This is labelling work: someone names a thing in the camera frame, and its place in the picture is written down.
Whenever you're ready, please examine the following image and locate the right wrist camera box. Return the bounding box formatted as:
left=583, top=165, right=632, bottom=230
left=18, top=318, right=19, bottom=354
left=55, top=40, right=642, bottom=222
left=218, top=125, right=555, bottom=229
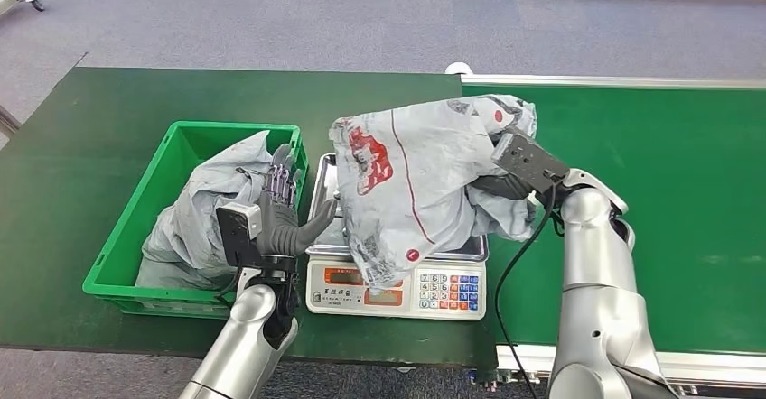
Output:
left=491, top=125, right=571, bottom=195

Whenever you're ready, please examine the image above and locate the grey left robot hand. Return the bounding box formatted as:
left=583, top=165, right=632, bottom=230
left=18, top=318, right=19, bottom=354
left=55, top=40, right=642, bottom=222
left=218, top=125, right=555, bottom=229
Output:
left=256, top=143, right=340, bottom=260

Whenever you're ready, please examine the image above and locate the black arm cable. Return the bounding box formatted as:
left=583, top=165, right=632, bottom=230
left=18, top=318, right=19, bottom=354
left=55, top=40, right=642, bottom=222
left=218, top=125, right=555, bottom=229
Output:
left=214, top=266, right=245, bottom=309
left=494, top=183, right=561, bottom=399

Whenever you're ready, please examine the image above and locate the electronic scale with steel tray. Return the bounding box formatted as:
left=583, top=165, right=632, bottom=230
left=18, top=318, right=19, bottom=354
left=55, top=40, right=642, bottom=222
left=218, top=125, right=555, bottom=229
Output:
left=304, top=153, right=489, bottom=322

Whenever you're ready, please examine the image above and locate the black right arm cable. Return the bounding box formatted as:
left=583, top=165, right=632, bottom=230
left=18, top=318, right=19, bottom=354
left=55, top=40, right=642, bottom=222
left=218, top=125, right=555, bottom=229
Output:
left=494, top=183, right=561, bottom=399

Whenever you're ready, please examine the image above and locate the green plastic crate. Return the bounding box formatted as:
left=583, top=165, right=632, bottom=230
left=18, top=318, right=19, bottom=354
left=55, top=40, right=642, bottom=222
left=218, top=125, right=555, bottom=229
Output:
left=80, top=121, right=309, bottom=320

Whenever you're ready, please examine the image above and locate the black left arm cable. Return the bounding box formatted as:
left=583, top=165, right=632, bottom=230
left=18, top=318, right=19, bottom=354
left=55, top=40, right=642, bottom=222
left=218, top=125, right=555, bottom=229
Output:
left=214, top=266, right=245, bottom=309

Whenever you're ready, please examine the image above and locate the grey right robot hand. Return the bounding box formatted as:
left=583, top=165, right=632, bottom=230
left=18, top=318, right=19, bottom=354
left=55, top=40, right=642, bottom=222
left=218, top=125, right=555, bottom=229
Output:
left=468, top=172, right=536, bottom=202

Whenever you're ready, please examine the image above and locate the plain grey plastic package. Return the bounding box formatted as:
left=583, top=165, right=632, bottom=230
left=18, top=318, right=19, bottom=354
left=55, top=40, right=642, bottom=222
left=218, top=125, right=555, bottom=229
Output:
left=134, top=131, right=276, bottom=292

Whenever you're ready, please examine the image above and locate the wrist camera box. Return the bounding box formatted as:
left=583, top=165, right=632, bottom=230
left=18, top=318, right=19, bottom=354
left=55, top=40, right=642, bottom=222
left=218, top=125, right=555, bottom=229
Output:
left=215, top=202, right=265, bottom=269
left=491, top=125, right=571, bottom=195

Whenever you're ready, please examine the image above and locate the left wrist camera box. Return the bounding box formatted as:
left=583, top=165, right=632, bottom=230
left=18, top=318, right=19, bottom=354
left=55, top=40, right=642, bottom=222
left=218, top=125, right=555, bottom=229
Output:
left=215, top=202, right=265, bottom=269

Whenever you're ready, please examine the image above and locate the grey package with red print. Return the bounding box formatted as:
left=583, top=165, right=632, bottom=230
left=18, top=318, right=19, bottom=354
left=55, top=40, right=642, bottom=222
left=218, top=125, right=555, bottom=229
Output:
left=329, top=94, right=538, bottom=292

